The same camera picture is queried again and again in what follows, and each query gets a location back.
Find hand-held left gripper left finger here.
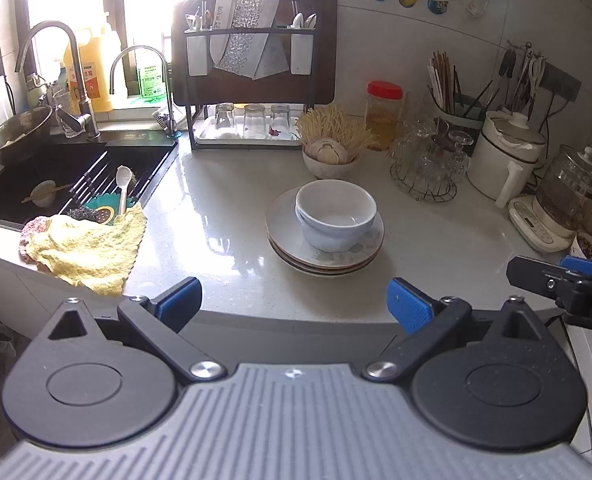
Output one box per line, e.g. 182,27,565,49
46,276,227,383

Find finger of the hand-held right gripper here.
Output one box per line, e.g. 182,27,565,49
506,256,579,308
560,255,592,281

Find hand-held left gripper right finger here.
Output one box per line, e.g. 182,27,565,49
362,277,551,382

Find pale blue plastic bowl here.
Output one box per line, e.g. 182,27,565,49
300,212,375,254

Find white ceramic bowl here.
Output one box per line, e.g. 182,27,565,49
295,179,379,234

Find brown rimmed leaf print plate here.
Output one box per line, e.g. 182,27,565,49
265,185,386,267

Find patterned cup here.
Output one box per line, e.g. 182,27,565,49
569,232,592,264

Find cream kettle base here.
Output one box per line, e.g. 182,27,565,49
508,194,577,254

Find glass health kettle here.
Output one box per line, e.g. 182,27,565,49
534,144,592,231

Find yellow dish cloth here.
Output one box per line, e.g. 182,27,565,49
25,203,148,297

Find teal sponge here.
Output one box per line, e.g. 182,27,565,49
83,194,145,226

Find white electric cooking pot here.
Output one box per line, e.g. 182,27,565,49
466,111,548,210

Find white plastic spoon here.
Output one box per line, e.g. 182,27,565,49
114,165,132,219

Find steel wool scourer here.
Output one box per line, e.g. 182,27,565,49
65,207,100,224

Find roll-up sink drying rack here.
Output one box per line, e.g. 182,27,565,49
68,154,169,216

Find white garlic bowl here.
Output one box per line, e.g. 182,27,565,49
302,147,361,180

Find pink dish cloth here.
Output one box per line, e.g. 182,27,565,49
18,214,52,266

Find pale green utensil holder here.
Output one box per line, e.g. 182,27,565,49
433,92,487,146

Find white drip tray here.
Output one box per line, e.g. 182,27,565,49
195,114,305,147

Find garlic bulb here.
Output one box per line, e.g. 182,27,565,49
308,137,349,165

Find black dish rack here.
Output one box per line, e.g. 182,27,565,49
170,0,338,152

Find wooden ladle in sink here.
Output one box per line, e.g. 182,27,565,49
21,179,75,209

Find red lidded clear jar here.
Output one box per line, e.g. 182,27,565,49
365,80,405,151

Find small chrome faucet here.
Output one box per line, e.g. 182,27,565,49
109,44,181,140

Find bundle of dried noodles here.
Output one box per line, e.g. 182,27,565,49
294,106,379,154

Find clear drinking glass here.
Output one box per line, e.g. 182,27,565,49
243,103,268,137
269,103,292,137
214,102,237,134

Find hanging kitchen utensils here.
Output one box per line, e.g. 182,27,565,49
495,42,547,111

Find black kitchen sink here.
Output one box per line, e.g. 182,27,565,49
0,129,179,234

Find bundle of chopsticks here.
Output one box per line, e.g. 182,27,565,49
428,49,462,116

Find glass cup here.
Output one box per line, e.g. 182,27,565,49
50,87,80,139

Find green dish soap bottle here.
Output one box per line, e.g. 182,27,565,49
135,47,167,104

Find steel mixing bowl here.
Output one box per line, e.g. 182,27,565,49
0,104,55,166

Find dark brown cutting board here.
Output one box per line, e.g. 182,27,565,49
171,0,337,107

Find orange detergent bottle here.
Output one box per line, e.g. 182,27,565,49
64,27,122,114

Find tall grey faucet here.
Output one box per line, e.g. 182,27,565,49
14,20,102,141

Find white rack cup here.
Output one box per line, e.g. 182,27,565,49
185,29,211,77
289,28,317,75

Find set of kitchen knives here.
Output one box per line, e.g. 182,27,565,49
206,0,289,81

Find small steel utensils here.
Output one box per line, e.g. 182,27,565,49
184,2,212,32

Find wire glass rack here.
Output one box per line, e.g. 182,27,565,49
389,157,458,204

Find black wall power strip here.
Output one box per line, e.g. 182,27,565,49
542,62,582,101

